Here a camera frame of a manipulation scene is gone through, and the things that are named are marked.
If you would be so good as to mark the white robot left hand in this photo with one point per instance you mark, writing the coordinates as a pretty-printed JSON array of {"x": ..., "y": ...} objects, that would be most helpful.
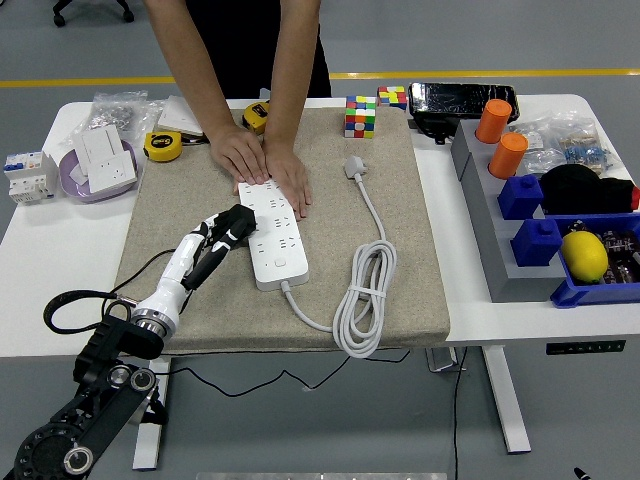
[{"x": 177, "y": 265}]

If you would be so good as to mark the yellow tape measure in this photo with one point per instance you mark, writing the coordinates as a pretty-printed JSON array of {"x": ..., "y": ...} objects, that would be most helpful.
[
  {"x": 256, "y": 117},
  {"x": 162, "y": 146}
]

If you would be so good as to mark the black office chair base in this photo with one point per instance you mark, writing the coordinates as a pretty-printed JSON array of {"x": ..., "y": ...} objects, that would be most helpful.
[{"x": 92, "y": 6}]

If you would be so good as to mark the white wall socket panel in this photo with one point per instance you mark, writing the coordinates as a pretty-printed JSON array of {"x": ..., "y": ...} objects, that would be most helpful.
[{"x": 112, "y": 172}]

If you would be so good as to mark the plastic bag of resistors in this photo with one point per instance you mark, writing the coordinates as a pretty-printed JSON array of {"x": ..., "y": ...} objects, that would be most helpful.
[{"x": 585, "y": 145}]

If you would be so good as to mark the black table control panel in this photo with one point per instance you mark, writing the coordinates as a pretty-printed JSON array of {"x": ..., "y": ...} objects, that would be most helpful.
[{"x": 585, "y": 347}]

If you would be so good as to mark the yellow lemon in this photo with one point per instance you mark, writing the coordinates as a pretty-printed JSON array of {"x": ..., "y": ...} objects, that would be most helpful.
[{"x": 584, "y": 257}]

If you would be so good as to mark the black plug adapter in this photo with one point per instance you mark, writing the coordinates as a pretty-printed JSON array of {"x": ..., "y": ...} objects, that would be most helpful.
[{"x": 245, "y": 215}]

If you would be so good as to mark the grey box under table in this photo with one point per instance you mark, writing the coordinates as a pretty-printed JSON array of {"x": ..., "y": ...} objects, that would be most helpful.
[{"x": 442, "y": 360}]

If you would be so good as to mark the white power strip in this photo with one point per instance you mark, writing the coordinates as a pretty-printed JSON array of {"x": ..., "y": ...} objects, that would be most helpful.
[{"x": 280, "y": 260}]

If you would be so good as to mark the small colourful puzzle cube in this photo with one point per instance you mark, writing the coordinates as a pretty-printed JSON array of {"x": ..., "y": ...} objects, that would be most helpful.
[{"x": 392, "y": 97}]

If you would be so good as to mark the shiny black flat device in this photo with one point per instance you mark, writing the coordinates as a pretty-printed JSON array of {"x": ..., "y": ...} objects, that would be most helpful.
[{"x": 460, "y": 100}]

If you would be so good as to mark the purple bowl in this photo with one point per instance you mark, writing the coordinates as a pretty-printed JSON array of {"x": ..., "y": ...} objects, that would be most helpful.
[{"x": 70, "y": 186}]

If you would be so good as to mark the plastic bag of screws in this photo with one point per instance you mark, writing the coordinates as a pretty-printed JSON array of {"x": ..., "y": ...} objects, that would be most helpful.
[{"x": 117, "y": 115}]

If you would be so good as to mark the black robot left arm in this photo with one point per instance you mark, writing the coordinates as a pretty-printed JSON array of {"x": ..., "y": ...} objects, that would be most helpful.
[{"x": 100, "y": 345}]

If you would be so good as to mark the person's left hand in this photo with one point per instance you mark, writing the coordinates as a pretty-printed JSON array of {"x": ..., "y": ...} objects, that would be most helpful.
[{"x": 290, "y": 175}]

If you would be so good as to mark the blue square block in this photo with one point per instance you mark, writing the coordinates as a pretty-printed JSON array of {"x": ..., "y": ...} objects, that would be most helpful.
[
  {"x": 520, "y": 197},
  {"x": 535, "y": 242}
]

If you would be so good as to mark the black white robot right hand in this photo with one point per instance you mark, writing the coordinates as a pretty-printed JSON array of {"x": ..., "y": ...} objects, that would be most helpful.
[{"x": 579, "y": 474}]

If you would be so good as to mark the orange cylinder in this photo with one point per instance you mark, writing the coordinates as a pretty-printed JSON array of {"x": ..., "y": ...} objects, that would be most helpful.
[
  {"x": 507, "y": 155},
  {"x": 493, "y": 120}
]

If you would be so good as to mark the white switch panel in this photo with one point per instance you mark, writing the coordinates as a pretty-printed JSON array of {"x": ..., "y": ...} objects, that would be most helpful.
[{"x": 175, "y": 117}]

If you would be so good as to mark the white circuit breaker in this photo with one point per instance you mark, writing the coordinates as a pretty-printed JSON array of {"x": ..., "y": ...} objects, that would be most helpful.
[{"x": 30, "y": 177}]

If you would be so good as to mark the white table leg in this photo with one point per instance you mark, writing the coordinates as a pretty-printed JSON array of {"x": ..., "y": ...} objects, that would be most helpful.
[
  {"x": 507, "y": 400},
  {"x": 145, "y": 450}
]

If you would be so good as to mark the black device stand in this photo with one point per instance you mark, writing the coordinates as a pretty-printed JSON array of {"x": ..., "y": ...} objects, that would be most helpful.
[{"x": 435, "y": 129}]

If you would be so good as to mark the clear plastic parts bag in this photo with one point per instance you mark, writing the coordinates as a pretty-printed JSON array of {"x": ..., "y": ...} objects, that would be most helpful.
[{"x": 537, "y": 150}]

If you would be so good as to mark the blue plastic bin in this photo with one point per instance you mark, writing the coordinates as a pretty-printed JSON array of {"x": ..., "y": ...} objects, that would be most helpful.
[{"x": 575, "y": 295}]

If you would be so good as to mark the black cloth with red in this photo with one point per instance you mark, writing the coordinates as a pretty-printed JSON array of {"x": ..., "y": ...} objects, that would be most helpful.
[{"x": 575, "y": 185}]

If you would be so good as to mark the grey stepped block holder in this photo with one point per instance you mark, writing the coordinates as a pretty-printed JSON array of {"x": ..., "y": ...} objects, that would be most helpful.
[{"x": 492, "y": 250}]

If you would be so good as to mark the person's left forearm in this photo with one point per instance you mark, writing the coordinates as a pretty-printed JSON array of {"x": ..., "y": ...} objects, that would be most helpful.
[{"x": 292, "y": 75}]

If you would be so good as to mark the grey-brown mat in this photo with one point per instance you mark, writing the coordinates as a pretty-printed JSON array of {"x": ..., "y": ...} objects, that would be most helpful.
[{"x": 225, "y": 310}]

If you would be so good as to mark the dark flat pad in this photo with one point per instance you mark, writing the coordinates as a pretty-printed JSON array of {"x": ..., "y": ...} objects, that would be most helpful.
[{"x": 195, "y": 139}]

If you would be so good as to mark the person's right hand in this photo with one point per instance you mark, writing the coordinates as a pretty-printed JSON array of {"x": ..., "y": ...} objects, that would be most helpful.
[{"x": 240, "y": 152}]

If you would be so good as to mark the person's right forearm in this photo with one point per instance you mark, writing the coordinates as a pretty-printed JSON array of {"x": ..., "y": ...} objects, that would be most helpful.
[{"x": 192, "y": 65}]

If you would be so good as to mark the person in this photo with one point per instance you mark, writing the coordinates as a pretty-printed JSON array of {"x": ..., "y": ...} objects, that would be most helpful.
[{"x": 250, "y": 40}]

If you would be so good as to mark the large colourful puzzle cube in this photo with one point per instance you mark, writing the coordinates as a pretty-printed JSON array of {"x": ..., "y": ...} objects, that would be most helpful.
[{"x": 360, "y": 117}]

